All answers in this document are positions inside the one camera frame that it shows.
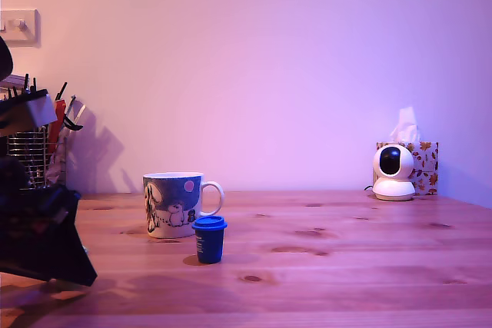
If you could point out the blue coffee capsule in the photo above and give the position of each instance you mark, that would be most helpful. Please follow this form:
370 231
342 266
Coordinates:
209 243

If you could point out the white printed paper packet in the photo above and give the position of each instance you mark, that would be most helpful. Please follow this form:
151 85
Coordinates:
54 166

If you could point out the silver tool with black hook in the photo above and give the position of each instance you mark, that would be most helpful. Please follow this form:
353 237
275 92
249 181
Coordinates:
69 124

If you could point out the white mug with cartoon print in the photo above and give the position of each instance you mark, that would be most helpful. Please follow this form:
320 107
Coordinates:
173 205

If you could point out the thin black stick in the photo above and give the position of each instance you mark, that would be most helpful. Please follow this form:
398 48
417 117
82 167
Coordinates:
26 82
61 91

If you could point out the white tissue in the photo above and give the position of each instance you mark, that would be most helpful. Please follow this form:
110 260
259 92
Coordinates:
405 124

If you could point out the leaf print tissue box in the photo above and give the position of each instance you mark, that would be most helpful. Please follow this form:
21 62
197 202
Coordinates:
426 166

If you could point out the white wall switch plate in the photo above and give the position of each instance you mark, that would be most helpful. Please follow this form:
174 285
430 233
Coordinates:
21 26

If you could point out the small white round camera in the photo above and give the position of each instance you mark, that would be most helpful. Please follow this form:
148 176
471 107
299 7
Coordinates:
399 189

